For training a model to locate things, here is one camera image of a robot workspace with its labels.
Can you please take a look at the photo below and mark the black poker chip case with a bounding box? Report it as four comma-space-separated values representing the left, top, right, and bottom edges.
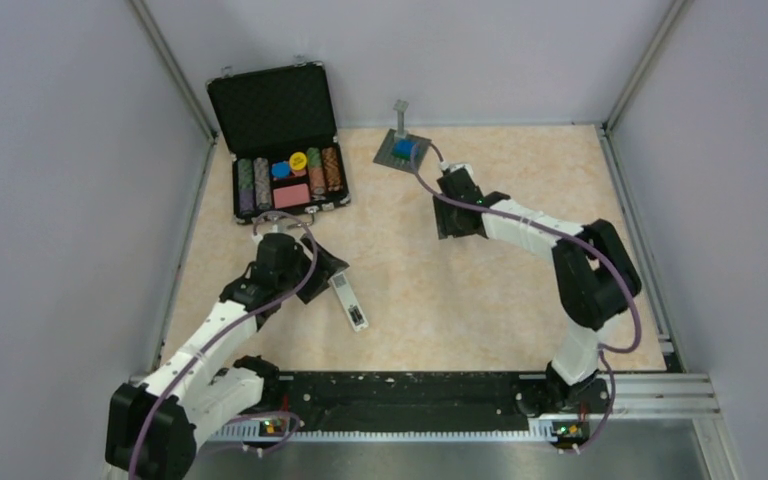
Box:
206, 61, 352, 225

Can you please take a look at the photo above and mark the blue poker chip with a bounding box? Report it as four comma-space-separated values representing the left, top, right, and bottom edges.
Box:
270, 162, 293, 181

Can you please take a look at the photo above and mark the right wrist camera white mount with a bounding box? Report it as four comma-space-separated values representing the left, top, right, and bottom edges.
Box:
438, 161, 474, 175

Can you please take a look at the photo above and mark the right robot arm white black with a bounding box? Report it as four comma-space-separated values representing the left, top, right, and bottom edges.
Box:
433, 165, 642, 416

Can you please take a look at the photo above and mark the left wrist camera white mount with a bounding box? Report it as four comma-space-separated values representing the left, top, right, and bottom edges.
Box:
252, 219, 298, 243

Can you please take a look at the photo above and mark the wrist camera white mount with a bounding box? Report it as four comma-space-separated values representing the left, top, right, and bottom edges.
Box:
438, 161, 474, 175
252, 219, 298, 243

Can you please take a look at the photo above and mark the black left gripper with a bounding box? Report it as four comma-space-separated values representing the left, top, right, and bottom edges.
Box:
278, 234, 348, 304

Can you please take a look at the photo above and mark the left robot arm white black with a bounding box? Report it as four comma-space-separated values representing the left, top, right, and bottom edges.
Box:
105, 233, 349, 479

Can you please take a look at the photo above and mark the yellow poker chip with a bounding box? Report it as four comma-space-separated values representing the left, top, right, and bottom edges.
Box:
288, 152, 308, 171

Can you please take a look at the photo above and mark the white remote control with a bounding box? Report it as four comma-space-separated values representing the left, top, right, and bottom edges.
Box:
329, 273, 369, 333

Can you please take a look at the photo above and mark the grey lego baseplate with bricks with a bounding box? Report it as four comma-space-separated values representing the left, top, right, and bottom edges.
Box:
373, 99, 431, 173

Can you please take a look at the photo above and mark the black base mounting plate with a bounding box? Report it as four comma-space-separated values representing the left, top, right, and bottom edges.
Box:
250, 371, 609, 433

